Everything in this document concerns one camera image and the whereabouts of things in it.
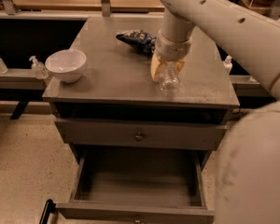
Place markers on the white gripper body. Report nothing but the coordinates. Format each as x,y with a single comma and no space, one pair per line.
172,50

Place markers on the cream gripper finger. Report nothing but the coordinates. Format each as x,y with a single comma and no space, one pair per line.
179,66
157,68

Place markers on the clear plastic water bottle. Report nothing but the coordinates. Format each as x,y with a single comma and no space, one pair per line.
169,81

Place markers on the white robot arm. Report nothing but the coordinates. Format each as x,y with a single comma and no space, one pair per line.
248,169

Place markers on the right sanitizer pump bottle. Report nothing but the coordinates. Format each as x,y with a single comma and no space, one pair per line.
228,64

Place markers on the sanitizer pump bottle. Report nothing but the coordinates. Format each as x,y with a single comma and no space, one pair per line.
228,64
38,68

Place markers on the grey drawer cabinet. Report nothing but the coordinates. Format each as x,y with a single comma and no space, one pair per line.
117,84

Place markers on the round top drawer knob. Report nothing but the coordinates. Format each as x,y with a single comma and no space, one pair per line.
139,137

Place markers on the closed top drawer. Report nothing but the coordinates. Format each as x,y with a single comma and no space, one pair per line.
157,134

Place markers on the left sanitizer pump bottle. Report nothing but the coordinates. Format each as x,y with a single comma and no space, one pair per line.
38,68

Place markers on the open middle drawer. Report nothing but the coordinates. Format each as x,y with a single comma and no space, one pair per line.
138,186

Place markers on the blue chip bag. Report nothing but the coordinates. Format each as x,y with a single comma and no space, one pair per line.
140,40

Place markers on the wooden background table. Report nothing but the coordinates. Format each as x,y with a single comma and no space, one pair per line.
134,6

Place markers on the white bowl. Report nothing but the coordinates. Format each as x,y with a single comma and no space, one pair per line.
67,65

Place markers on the right grey shelf rail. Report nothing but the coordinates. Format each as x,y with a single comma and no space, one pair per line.
244,86

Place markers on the grey shelf rail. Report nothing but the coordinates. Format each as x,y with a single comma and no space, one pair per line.
22,79
244,86

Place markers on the left grey shelf rail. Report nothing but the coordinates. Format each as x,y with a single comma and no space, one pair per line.
22,79

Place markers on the black handle bottom left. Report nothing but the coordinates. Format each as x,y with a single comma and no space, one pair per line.
49,208

